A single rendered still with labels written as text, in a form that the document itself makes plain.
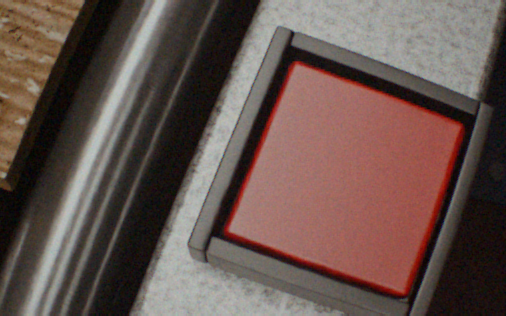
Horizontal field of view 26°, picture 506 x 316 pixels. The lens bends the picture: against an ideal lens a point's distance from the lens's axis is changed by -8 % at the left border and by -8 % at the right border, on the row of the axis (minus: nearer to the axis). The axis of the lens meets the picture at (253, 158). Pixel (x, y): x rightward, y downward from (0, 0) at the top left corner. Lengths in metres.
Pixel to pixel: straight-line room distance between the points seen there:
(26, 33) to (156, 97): 0.05
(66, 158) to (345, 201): 0.09
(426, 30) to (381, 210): 0.07
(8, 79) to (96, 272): 0.07
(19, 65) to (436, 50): 0.14
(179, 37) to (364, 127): 0.07
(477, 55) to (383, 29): 0.03
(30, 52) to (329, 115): 0.10
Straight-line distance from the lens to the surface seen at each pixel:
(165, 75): 0.38
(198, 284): 0.36
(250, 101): 0.36
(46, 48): 0.37
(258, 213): 0.35
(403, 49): 0.39
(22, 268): 0.37
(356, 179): 0.35
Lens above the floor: 1.27
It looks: 72 degrees down
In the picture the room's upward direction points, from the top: 3 degrees counter-clockwise
